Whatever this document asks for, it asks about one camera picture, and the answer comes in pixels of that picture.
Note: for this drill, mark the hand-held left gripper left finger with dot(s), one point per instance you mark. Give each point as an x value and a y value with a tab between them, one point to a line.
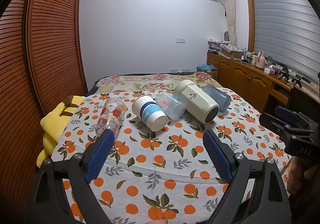
100	155

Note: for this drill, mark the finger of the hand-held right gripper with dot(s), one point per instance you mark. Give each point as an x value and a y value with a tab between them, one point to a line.
287	113
271	120

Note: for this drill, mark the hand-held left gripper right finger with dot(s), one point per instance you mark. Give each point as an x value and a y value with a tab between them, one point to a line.
217	156

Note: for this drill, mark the red flower print glass cup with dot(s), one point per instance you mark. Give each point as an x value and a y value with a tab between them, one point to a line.
111	116

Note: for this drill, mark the grey-blue translucent cup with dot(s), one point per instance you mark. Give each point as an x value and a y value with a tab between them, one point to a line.
220	98

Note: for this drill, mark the cream insulated cup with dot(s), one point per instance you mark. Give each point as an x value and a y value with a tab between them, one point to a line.
197	103

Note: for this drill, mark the white cup with blue band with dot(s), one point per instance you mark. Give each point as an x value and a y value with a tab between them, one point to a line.
150	114

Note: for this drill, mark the clear plastic cup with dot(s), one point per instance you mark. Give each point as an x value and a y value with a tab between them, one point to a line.
171	107

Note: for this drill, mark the person's right hand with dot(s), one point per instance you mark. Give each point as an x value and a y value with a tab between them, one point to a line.
298	172

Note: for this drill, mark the white tissue box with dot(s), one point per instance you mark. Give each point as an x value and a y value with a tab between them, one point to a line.
269	70

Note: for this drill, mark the wooden sideboard cabinet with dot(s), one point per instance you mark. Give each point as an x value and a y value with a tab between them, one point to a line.
240	76

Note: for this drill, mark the orange fruit print cloth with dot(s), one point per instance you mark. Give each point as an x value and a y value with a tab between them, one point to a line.
162	166

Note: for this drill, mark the yellow plush toy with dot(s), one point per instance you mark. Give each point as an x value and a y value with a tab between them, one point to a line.
51	126

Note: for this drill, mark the pink thermos jug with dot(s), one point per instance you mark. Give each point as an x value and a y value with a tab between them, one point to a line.
261	60

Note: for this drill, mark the cardboard box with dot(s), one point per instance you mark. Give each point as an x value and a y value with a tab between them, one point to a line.
231	53

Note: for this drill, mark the blue plastic bag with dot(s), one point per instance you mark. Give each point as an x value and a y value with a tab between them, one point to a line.
206	68

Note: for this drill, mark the grey window blind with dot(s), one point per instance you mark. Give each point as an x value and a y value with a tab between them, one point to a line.
282	26

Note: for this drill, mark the floral blanket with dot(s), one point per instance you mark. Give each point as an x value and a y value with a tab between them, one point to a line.
150	80

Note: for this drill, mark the stacked storage boxes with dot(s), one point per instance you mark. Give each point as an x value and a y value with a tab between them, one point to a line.
213	46

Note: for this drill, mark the small white fan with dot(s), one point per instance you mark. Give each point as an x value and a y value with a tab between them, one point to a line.
227	36

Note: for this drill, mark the patterned curtain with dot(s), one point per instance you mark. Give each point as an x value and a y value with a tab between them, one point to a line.
230	9

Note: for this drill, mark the wooden louvered wardrobe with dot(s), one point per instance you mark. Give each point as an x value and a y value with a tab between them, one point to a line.
55	39

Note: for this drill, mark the white wall socket strip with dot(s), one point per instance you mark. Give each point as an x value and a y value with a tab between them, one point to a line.
180	70

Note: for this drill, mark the wooden window frame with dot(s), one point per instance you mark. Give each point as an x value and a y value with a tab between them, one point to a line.
249	14

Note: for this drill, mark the white wall switch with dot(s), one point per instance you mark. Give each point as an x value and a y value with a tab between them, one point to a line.
180	40

